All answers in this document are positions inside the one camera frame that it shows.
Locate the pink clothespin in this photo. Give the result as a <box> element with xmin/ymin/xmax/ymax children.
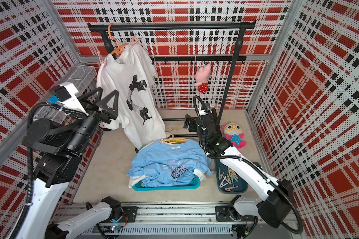
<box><xmin>97</xmin><ymin>51</ymin><xmax>107</xmax><ymax>67</ymax></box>
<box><xmin>131</xmin><ymin>35</ymin><xmax>143</xmax><ymax>46</ymax></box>

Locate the white printed t-shirt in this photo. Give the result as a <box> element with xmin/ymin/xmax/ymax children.
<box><xmin>96</xmin><ymin>43</ymin><xmax>166</xmax><ymax>148</ymax></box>

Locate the orange plastic hanger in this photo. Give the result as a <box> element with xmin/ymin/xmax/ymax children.
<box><xmin>108</xmin><ymin>23</ymin><xmax>130</xmax><ymax>56</ymax></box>

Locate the light blue cloth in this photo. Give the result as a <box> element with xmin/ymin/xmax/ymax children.
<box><xmin>127</xmin><ymin>139</ymin><xmax>213</xmax><ymax>188</ymax></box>

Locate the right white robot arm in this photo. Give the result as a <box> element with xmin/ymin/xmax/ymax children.
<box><xmin>184</xmin><ymin>96</ymin><xmax>304</xmax><ymax>235</ymax></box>

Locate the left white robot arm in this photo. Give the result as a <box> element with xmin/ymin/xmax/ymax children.
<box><xmin>9</xmin><ymin>83</ymin><xmax>123</xmax><ymax>239</ymax></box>

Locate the yellow plastic hanger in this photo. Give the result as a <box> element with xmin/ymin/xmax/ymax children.
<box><xmin>160</xmin><ymin>129</ymin><xmax>188</xmax><ymax>144</ymax></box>

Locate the white owl plush toy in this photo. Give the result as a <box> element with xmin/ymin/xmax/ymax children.
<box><xmin>221</xmin><ymin>122</ymin><xmax>247</xmax><ymax>148</ymax></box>

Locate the pink pig plush toy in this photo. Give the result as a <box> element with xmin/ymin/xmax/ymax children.
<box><xmin>194</xmin><ymin>64</ymin><xmax>211</xmax><ymax>94</ymax></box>

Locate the dark teal clothespin bin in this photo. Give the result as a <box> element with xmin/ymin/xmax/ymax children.
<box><xmin>214</xmin><ymin>159</ymin><xmax>248</xmax><ymax>194</ymax></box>

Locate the black clothes rack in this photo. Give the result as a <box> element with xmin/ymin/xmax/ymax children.
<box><xmin>87</xmin><ymin>21</ymin><xmax>256</xmax><ymax>125</ymax></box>

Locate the teal flat tray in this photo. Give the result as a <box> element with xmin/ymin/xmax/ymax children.
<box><xmin>132</xmin><ymin>175</ymin><xmax>201</xmax><ymax>191</ymax></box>

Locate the white wire mesh basket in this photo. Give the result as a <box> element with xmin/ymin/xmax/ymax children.
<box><xmin>34</xmin><ymin>65</ymin><xmax>97</xmax><ymax>124</ymax></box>

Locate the black wall hook rail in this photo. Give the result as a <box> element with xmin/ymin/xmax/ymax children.
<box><xmin>150</xmin><ymin>55</ymin><xmax>233</xmax><ymax>64</ymax></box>

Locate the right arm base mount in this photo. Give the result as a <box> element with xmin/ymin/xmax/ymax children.
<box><xmin>215</xmin><ymin>205</ymin><xmax>247</xmax><ymax>222</ymax></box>

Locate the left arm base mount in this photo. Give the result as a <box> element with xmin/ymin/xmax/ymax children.
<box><xmin>101</xmin><ymin>206</ymin><xmax>138</xmax><ymax>224</ymax></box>

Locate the aluminium front rail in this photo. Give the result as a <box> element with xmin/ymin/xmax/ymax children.
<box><xmin>47</xmin><ymin>202</ymin><xmax>276</xmax><ymax>237</ymax></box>

